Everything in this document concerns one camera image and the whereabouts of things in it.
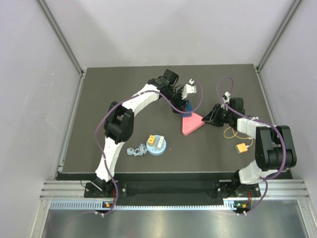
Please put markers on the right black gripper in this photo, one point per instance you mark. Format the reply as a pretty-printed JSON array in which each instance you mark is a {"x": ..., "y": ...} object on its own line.
[{"x": 212, "y": 117}]

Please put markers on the aluminium frame post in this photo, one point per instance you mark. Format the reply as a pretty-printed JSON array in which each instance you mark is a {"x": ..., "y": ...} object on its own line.
[
  {"x": 295, "y": 5},
  {"x": 59, "y": 34}
]

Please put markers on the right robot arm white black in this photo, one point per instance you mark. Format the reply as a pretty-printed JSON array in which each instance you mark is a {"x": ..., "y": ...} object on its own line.
[{"x": 274, "y": 146}]

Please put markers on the right aluminium frame post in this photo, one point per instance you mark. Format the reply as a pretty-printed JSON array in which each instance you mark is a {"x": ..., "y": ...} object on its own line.
[{"x": 295, "y": 5}]

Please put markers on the left aluminium frame post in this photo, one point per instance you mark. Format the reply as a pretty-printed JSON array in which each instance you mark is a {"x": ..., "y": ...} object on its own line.
[{"x": 59, "y": 34}]

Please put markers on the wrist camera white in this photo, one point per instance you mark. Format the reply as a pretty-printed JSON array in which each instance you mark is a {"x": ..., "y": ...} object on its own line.
[
  {"x": 225, "y": 100},
  {"x": 189, "y": 88}
]

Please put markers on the white square charger plug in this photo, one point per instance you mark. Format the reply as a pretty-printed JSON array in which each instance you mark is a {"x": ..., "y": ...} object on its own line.
[{"x": 160, "y": 142}]

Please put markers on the light blue round socket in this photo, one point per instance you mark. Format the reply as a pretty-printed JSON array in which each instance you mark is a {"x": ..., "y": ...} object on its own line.
[{"x": 156, "y": 145}]

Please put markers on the yellow charger on cable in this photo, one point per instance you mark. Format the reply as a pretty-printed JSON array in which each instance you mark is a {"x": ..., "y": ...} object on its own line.
[{"x": 241, "y": 148}]

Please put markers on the yellow plug adapter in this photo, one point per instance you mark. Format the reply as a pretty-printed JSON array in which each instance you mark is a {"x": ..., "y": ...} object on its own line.
[{"x": 151, "y": 140}]

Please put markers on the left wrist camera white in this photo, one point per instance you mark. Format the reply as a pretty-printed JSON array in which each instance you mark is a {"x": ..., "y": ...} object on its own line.
[{"x": 189, "y": 88}]

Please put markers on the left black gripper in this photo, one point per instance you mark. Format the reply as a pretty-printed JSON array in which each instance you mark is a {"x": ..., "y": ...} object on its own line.
[{"x": 183, "y": 103}]

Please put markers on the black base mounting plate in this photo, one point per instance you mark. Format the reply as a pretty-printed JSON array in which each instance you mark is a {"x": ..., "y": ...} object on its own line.
[{"x": 210, "y": 184}]

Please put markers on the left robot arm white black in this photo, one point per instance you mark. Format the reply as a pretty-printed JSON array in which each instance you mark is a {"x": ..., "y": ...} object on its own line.
[{"x": 119, "y": 120}]

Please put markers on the pink triangular power strip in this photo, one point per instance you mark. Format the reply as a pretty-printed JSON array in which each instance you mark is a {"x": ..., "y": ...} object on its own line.
[{"x": 192, "y": 123}]

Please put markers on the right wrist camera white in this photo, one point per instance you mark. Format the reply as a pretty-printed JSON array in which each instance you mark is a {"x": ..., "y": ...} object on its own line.
[{"x": 225, "y": 100}]

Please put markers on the blue cube plug adapter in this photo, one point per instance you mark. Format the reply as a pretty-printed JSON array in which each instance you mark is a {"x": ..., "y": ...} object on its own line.
[{"x": 186, "y": 108}]

